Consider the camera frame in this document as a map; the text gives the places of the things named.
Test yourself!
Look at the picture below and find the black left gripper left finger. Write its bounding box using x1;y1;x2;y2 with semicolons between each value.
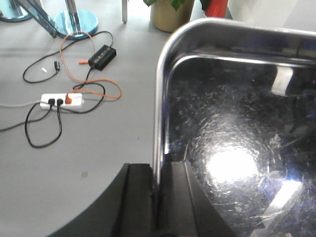
52;163;152;237

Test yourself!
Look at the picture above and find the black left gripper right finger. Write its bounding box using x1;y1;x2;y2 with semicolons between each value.
158;161;236;237

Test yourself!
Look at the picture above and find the silver metal tray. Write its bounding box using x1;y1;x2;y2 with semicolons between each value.
153;18;316;237

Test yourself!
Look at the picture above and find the white power strip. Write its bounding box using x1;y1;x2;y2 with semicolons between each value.
39;93;84;110

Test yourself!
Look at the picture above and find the black power adapter box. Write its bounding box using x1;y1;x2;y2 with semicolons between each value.
88;45;117;71

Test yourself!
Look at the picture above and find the round blue stand base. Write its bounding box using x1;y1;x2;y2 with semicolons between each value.
53;8;99;40

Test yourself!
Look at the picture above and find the beige plant pot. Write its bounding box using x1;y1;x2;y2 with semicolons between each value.
150;0;194;33

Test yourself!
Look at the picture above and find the red object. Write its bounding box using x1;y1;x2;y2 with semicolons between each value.
205;0;228;18

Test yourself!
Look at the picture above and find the orange cable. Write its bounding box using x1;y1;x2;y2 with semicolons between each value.
60;31;123;104

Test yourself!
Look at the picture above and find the black cable loop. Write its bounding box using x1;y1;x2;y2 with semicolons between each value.
24;82;107;149

